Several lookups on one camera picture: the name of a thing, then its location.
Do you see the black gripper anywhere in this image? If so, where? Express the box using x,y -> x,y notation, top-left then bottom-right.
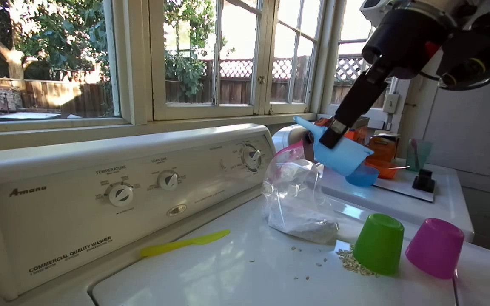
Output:
318,62 -> 396,152

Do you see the blue measuring cup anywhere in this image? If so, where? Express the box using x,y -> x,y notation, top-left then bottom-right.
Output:
292,116 -> 376,179

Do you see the clear plastic zip bag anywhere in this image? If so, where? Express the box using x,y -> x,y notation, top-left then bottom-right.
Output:
260,138 -> 342,247

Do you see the teal translucent cup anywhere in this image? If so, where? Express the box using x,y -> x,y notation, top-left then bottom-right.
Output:
405,138 -> 435,172

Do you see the green plastic cup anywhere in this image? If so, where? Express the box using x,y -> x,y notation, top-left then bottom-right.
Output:
350,213 -> 406,278

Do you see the pink plastic cup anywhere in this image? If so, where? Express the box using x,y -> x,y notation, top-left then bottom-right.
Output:
405,218 -> 466,281

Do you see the light blue plastic bowl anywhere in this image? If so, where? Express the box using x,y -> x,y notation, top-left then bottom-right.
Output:
345,164 -> 381,189

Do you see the white flat board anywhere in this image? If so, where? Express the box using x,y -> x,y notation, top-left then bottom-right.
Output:
372,169 -> 439,205

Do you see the white washer control knob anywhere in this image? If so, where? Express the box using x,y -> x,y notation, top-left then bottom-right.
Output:
240,145 -> 264,172
105,183 -> 136,210
156,171 -> 180,193

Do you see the white Whirlpool laundry machine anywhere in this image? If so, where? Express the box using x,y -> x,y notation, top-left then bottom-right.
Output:
270,121 -> 476,240

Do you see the spilled grain pile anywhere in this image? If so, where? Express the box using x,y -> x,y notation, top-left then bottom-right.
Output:
337,251 -> 378,278

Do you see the yellow-green plastic spoon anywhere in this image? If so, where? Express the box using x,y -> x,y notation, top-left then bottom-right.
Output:
138,228 -> 231,261

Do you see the wooden garden fence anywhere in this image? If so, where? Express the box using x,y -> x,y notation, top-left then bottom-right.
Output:
0,53 -> 383,118

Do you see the white Amana washing machine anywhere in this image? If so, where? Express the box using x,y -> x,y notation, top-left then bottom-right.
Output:
0,123 -> 490,306

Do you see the white wall outlet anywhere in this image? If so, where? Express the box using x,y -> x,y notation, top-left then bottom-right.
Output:
381,91 -> 401,116

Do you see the black camera stand base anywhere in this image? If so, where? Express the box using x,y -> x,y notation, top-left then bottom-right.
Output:
412,167 -> 437,194

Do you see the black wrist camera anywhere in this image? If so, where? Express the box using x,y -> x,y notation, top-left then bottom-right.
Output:
437,24 -> 490,92

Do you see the cream wooden window frame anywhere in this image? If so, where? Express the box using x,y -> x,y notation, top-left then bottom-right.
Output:
0,0 -> 429,154

